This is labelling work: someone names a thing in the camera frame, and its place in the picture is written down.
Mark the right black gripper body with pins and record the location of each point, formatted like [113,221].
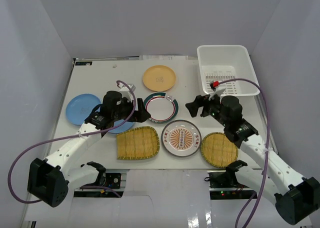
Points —
[211,108]

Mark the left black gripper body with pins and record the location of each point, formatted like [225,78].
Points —
[133,110]

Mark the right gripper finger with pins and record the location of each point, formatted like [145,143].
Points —
[193,110]
[196,104]

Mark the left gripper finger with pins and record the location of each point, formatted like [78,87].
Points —
[140,105]
[140,116]

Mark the blue plate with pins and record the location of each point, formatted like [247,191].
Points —
[80,107]
[124,127]

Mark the green rimmed white plate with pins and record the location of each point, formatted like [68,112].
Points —
[161,106]

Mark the fan-shaped bamboo tray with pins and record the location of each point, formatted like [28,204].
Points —
[139,143]

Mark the orange patterned round plate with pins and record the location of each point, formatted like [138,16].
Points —
[181,138]

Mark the round bamboo tray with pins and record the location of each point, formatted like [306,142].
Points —
[217,150]

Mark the orange plastic plate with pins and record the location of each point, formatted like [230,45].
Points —
[159,78]

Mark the white plastic bin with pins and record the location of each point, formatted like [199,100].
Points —
[221,63]

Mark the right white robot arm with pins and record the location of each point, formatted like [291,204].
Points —
[294,196]

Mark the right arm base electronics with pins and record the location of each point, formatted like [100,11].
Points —
[221,189]

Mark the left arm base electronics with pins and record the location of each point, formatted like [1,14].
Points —
[115,181]

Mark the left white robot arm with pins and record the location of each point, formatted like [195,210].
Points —
[51,178]

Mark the papers at table back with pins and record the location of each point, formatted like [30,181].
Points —
[167,57]

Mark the dark label sticker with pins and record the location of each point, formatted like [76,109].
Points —
[83,63]

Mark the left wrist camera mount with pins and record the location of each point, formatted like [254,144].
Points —
[125,92]

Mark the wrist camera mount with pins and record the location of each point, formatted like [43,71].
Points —
[125,92]
[217,89]

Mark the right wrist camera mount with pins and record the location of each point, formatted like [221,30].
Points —
[217,89]

